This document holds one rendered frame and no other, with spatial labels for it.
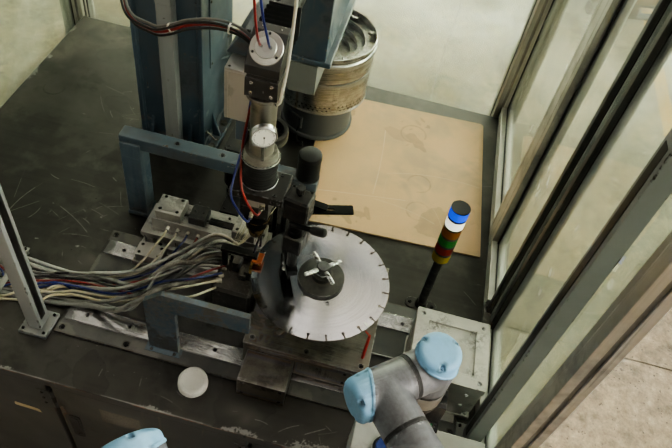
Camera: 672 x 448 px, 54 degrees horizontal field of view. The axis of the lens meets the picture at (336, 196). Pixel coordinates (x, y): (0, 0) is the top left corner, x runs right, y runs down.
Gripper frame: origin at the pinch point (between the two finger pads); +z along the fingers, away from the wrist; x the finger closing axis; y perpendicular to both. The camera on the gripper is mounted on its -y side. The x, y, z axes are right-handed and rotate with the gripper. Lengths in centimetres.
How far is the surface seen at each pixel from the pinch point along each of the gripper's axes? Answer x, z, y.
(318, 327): 20.5, 2.2, -18.9
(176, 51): 81, -15, -76
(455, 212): 45.6, -18.7, 4.3
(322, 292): 29.1, 1.2, -20.2
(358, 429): 2.5, 7.5, -5.2
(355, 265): 39.8, 2.2, -14.3
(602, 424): 69, 97, 90
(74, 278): 27, 20, -83
